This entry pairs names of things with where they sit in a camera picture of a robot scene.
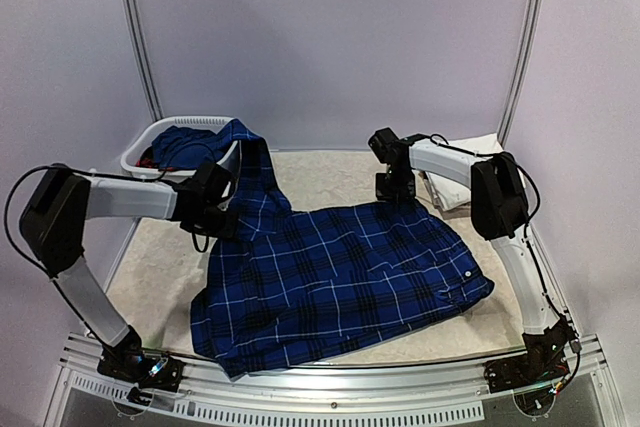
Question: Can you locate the dark blue garment in basket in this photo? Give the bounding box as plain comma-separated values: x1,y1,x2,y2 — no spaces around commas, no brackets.
151,126,226,171

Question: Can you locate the white plastic laundry basket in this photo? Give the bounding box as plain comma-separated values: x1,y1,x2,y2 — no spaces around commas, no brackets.
120,115,241,179

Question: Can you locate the blue plaid shirt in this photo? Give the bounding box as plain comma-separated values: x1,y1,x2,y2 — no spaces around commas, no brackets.
190,120,494,378

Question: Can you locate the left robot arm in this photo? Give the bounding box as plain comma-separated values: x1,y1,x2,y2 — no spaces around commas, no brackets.
18,161,240,381

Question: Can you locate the red garment in basket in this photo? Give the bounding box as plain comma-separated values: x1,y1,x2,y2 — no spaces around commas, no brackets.
135,146,164,170

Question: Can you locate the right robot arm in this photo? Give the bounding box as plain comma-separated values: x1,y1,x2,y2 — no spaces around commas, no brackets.
368,128,577,383

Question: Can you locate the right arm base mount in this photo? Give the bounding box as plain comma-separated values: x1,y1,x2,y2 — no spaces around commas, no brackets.
483,333,582,418

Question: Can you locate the corner wall post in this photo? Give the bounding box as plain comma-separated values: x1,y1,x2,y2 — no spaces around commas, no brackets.
122,0,163,121
497,0,542,146

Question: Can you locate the left corner wall post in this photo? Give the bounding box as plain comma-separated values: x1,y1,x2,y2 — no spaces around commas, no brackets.
122,0,163,121

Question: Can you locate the right corner wall post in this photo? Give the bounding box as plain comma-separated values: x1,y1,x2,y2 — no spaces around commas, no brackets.
497,0,542,146

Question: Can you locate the aluminium front rail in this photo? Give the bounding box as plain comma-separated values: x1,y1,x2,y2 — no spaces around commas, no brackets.
45,334,627,426

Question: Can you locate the white t-shirt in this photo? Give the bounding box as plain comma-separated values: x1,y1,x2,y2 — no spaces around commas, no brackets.
422,132,503,212

